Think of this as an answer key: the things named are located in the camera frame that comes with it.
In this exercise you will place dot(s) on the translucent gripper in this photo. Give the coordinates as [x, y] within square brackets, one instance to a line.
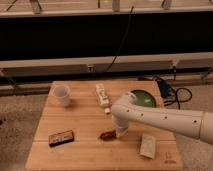
[121, 130]

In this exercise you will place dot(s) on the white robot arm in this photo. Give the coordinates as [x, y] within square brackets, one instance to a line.
[190, 123]

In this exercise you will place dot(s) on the white paper packet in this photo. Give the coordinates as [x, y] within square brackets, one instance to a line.
[148, 146]

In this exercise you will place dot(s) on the white tube with cap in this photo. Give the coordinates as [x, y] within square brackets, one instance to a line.
[103, 98]

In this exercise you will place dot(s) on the green bowl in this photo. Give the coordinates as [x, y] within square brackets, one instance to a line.
[144, 98]

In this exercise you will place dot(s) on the dark chocolate bar box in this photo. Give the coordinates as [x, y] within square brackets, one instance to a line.
[61, 138]

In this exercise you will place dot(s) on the white plastic cup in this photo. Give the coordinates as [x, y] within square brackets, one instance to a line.
[62, 94]

